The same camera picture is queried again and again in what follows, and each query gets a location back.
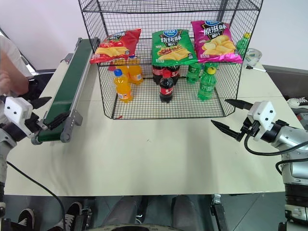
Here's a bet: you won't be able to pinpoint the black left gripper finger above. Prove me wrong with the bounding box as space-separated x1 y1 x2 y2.
30 96 52 110
39 111 71 130

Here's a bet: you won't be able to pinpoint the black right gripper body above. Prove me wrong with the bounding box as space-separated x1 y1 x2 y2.
237 115 260 142

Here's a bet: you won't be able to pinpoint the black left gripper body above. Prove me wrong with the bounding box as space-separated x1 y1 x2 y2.
23 112 42 134

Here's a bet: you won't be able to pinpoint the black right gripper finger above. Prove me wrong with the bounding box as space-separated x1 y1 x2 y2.
224 99 253 111
210 119 242 142

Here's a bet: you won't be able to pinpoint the green conveyor belt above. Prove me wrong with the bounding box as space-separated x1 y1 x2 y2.
31 37 101 146

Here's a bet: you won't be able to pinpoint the person's bare hand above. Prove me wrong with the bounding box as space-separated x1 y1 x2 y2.
0 56 30 96

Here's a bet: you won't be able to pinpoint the white marker pen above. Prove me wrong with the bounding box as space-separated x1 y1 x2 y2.
245 65 267 73

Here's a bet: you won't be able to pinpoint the clear tape roll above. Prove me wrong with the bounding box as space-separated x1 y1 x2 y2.
245 48 263 67

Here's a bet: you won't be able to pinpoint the person's white shirt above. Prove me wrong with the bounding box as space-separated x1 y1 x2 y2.
0 28 37 78

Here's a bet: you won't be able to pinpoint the magenta potato chips bag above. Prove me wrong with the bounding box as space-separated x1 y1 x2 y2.
191 20 244 64

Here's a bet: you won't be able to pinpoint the orange soda bottle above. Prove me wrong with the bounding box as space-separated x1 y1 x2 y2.
127 55 144 86
113 69 134 103
111 59 129 78

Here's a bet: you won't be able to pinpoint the cola bottle red label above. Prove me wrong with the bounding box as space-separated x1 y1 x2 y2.
159 71 175 104
167 64 181 86
152 64 167 85

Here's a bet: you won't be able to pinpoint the green potato chips bag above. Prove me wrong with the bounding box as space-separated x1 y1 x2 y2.
151 29 199 66

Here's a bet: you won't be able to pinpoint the red potato chips bag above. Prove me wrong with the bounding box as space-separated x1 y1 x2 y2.
89 28 142 65

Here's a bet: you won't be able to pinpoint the black sneaker white laces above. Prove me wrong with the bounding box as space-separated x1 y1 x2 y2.
53 201 84 231
17 208 36 231

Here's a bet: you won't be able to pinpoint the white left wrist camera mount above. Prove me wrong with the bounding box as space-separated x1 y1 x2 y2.
4 96 34 139

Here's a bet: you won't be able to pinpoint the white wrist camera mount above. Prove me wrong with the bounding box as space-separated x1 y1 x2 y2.
4 96 34 139
247 101 281 141

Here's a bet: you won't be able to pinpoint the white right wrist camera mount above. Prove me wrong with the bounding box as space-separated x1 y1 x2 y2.
247 101 281 141

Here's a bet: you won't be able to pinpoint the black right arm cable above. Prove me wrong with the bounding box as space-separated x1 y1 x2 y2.
244 133 308 176

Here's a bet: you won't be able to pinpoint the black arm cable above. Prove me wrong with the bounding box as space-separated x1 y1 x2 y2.
244 133 308 176
5 160 67 231

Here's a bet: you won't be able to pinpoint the black wire mesh rack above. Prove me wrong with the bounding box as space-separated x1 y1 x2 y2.
78 0 263 120

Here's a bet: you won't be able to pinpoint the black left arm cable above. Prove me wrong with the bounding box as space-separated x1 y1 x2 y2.
5 160 67 231

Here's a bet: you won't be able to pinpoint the metal table leg bracket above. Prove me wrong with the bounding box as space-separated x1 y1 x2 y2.
209 193 230 231

